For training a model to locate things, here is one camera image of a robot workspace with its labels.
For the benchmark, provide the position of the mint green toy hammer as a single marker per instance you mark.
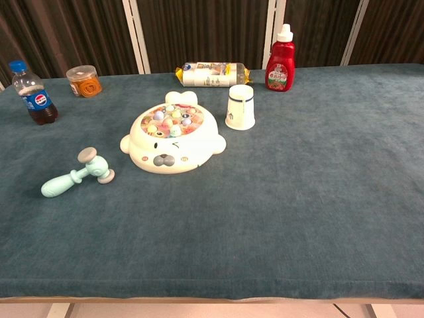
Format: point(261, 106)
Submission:
point(96, 167)

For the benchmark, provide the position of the white table leg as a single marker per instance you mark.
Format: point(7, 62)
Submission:
point(382, 311)
point(59, 310)

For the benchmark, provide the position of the clear jar orange contents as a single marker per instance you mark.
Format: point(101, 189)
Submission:
point(86, 86)

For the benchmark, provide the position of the blue table cloth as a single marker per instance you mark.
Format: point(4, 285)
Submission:
point(265, 205)

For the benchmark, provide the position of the yellow white snack package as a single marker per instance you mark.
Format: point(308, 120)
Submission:
point(208, 75)

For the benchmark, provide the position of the Pepsi cola bottle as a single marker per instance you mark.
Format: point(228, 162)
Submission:
point(37, 99)

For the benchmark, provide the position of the white paper cup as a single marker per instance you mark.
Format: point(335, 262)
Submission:
point(240, 109)

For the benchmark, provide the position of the white partition post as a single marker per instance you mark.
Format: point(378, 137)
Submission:
point(1, 86)
point(136, 36)
point(270, 26)
point(353, 33)

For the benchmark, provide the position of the white seal whack-a-mole toy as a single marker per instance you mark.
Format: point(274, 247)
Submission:
point(179, 149)

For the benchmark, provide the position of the red ketchup squeeze bottle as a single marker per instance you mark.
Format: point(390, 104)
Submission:
point(280, 63)

